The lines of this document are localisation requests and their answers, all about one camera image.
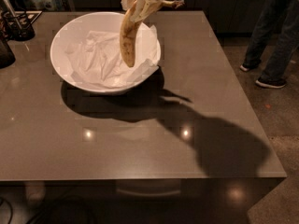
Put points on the white paper towel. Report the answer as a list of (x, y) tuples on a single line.
[(97, 59)]

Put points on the black wire mesh holder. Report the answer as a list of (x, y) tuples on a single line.
[(27, 31)]

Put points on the white stick in holder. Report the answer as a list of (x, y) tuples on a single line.
[(11, 10)]

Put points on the dark round object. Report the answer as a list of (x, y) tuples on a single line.
[(7, 57)]

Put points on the white ceramic bowl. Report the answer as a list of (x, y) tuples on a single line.
[(76, 31)]

